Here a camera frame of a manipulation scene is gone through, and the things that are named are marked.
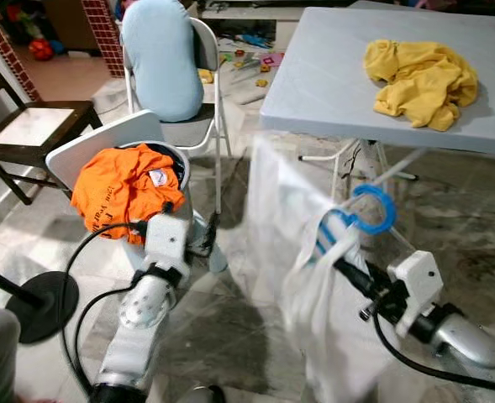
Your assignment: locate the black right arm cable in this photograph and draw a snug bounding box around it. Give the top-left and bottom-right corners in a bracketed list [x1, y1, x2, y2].
[371, 311, 495, 398]

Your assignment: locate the light blue cushion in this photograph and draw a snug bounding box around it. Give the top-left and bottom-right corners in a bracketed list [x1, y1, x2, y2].
[119, 0, 206, 124]

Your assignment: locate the white shirt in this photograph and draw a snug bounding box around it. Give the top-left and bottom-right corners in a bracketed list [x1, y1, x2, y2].
[247, 134, 416, 403]

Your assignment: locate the black round stand base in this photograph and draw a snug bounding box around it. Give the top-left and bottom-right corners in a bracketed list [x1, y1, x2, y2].
[0, 262, 80, 345]

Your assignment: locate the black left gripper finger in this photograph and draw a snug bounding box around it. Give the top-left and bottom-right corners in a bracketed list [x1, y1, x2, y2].
[198, 212, 223, 251]

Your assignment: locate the yellow shirt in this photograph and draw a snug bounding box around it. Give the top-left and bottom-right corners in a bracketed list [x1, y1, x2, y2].
[363, 39, 480, 133]

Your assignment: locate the red brick pattern panel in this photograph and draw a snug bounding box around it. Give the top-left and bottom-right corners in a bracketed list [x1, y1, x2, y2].
[0, 8, 42, 102]
[79, 0, 126, 78]

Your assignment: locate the short black left arm cable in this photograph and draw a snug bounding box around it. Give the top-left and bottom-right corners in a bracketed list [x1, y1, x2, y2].
[72, 285, 139, 374]

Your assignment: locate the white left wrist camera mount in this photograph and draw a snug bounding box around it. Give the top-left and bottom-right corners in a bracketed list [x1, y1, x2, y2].
[144, 214, 193, 274]

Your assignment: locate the white laundry bin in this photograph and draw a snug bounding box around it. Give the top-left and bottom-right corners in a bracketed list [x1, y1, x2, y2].
[45, 109, 229, 274]

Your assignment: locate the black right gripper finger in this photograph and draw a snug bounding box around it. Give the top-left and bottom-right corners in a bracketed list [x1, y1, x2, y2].
[331, 256, 381, 296]

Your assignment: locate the orange shirt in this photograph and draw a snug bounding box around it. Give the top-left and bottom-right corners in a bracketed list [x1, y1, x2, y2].
[71, 144, 187, 244]

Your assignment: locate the red round toy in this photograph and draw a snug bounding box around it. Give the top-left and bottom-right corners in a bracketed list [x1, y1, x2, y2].
[29, 38, 55, 61]

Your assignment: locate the grey folding chair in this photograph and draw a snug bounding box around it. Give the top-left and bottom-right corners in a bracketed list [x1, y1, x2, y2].
[121, 17, 233, 215]

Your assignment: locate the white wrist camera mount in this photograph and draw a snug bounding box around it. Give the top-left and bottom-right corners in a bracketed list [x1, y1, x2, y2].
[387, 249, 444, 337]
[144, 214, 193, 274]

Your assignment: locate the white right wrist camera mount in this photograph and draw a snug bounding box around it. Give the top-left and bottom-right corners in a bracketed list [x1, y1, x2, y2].
[387, 249, 444, 337]

